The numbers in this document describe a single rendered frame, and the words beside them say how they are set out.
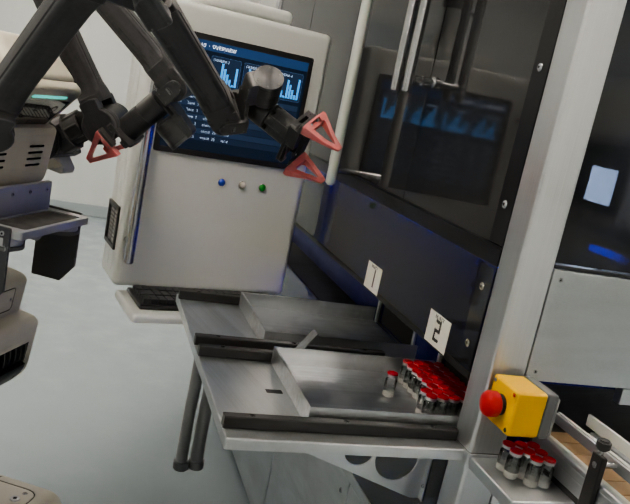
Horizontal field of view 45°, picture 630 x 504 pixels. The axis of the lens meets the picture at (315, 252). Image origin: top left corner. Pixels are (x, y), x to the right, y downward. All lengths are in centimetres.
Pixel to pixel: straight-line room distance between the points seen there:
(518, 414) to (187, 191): 116
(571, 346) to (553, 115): 38
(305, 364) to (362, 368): 12
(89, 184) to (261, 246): 459
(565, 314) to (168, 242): 113
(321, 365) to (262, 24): 96
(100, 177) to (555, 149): 568
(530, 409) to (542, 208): 30
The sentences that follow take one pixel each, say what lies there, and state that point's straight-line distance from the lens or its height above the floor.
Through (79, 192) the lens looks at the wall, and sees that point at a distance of 665.
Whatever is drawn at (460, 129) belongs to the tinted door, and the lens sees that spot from 145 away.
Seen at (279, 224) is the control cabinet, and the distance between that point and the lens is 214.
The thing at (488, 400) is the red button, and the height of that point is 100.
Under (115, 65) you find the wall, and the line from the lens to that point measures 655.
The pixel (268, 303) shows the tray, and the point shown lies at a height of 90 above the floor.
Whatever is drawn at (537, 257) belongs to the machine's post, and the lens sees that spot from 121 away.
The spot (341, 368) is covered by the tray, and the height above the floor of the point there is 88.
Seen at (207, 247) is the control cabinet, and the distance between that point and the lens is 208.
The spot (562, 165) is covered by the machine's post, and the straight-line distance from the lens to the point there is 120.
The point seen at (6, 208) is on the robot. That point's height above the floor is 106.
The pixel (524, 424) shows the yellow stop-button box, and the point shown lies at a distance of 119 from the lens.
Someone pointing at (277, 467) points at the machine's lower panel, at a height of 33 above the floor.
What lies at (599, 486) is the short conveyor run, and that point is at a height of 93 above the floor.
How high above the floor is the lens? 139
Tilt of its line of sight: 12 degrees down
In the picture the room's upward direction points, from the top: 12 degrees clockwise
